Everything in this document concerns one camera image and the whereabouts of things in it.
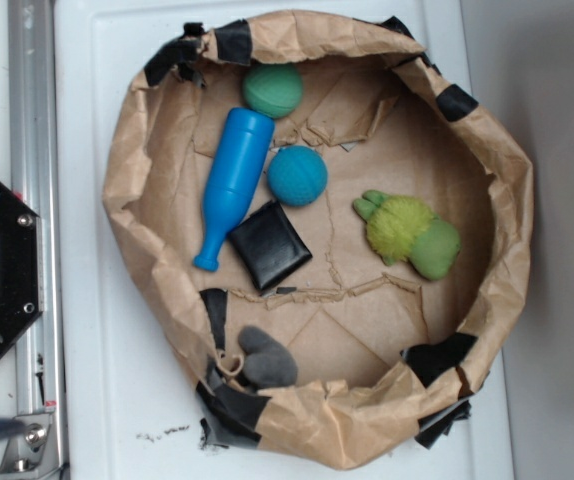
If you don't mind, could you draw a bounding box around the metal corner bracket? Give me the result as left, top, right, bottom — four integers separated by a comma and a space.
0, 413, 60, 479

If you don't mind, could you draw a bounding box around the brown paper bin with tape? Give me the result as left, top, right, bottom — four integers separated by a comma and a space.
103, 10, 533, 470

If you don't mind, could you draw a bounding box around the green fuzzy frog toy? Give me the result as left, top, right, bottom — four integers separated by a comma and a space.
352, 190, 461, 281

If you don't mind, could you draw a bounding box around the white plastic tray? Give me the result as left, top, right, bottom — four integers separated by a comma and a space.
54, 1, 514, 479

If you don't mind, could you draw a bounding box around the black square pouch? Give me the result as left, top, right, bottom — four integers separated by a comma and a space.
228, 201, 312, 291

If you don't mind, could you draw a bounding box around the green textured ball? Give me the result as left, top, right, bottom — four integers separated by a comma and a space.
242, 64, 304, 119

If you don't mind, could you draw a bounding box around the blue plastic bottle toy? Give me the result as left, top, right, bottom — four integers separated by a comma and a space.
193, 107, 275, 272

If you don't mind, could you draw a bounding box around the grey plush toy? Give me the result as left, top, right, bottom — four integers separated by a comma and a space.
238, 326, 298, 390

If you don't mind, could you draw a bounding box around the aluminium extrusion rail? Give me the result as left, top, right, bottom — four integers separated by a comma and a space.
8, 1, 69, 479

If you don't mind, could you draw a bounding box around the blue textured ball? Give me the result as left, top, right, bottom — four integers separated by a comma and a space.
267, 145, 328, 207

